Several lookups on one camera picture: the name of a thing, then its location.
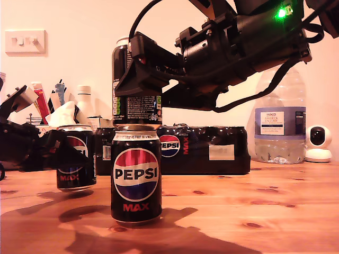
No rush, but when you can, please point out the small white round camera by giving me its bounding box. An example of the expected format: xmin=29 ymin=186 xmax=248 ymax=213
xmin=304 ymin=125 xmax=333 ymax=164

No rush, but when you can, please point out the metal wire holder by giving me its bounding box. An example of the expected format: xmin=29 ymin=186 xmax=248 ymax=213
xmin=25 ymin=113 xmax=44 ymax=126

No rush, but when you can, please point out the shrink-wrapped Pepsi Max can pack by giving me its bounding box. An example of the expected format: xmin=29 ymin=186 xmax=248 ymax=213
xmin=94 ymin=123 xmax=252 ymax=176

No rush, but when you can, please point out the white plastic bottle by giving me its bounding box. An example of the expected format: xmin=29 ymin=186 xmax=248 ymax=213
xmin=75 ymin=85 xmax=96 ymax=125

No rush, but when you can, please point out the white wall switch plate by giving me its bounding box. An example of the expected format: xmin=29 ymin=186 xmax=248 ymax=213
xmin=5 ymin=30 xmax=48 ymax=57

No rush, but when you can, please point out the white and black sachet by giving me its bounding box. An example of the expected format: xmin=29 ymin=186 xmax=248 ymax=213
xmin=47 ymin=94 xmax=61 ymax=113

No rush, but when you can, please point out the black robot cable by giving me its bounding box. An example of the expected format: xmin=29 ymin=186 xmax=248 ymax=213
xmin=214 ymin=57 xmax=297 ymax=113
xmin=128 ymin=0 xmax=163 ymax=46
xmin=301 ymin=5 xmax=326 ymax=46

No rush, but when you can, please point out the large clear plastic water bottle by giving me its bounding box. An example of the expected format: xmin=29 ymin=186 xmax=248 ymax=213
xmin=253 ymin=65 xmax=307 ymax=165

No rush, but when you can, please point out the small white carton box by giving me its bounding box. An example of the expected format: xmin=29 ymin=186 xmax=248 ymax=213
xmin=86 ymin=116 xmax=101 ymax=130

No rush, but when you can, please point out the white paper tissue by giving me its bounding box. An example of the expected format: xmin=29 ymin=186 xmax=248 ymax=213
xmin=44 ymin=101 xmax=77 ymax=127

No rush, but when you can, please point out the black Pepsi Max can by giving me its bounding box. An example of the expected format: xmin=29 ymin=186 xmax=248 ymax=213
xmin=56 ymin=124 xmax=97 ymax=193
xmin=110 ymin=125 xmax=163 ymax=225
xmin=112 ymin=37 xmax=163 ymax=125

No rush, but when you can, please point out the white carton with torn flap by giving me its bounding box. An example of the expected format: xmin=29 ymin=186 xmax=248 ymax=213
xmin=99 ymin=118 xmax=114 ymax=130

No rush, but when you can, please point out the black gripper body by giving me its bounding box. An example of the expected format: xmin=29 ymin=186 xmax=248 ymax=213
xmin=158 ymin=12 xmax=239 ymax=92

